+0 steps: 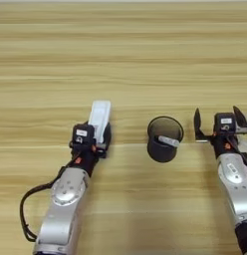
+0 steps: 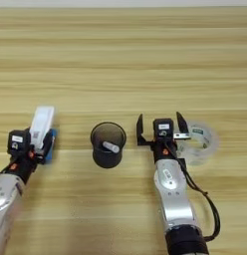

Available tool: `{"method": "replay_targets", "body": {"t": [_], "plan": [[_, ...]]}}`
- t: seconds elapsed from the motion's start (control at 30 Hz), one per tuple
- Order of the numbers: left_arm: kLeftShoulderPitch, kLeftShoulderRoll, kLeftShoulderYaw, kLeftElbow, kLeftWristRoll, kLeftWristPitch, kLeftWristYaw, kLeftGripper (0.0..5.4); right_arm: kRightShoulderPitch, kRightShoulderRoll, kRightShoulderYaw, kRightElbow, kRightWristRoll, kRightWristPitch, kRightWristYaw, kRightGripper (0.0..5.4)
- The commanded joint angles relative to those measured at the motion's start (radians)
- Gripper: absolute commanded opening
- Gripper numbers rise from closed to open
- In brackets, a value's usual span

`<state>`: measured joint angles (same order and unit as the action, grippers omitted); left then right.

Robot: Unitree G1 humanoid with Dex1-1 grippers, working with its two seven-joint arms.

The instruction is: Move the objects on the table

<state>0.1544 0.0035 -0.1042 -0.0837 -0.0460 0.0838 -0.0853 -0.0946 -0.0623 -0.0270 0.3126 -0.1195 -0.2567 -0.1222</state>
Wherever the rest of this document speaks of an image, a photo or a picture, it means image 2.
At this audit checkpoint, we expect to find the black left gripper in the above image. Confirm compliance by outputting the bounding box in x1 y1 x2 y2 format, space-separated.
5 130 56 184

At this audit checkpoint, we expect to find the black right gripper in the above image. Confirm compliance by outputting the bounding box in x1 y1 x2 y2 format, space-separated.
135 111 192 164

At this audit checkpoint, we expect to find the blue glue stick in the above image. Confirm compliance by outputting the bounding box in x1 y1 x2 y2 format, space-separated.
45 127 59 164

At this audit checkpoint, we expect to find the white rectangular test cassette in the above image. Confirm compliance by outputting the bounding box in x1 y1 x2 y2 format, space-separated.
28 105 56 150

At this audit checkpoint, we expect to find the clear tape roll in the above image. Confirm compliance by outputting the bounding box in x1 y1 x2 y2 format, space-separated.
176 121 220 166

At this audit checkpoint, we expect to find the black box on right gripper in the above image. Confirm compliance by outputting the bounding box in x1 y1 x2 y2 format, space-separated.
151 118 175 139

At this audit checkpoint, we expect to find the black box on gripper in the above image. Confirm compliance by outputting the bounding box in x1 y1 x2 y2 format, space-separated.
151 118 175 139
7 129 32 155

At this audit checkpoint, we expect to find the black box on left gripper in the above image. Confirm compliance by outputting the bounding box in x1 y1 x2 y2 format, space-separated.
7 129 32 155

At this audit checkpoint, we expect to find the grey white cylinder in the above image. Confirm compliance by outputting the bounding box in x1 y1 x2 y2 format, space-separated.
101 140 122 154

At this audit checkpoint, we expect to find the black mesh pen cup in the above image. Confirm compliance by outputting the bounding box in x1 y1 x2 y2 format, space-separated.
90 121 127 169

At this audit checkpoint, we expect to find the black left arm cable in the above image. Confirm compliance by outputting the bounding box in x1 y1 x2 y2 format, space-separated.
0 161 18 177

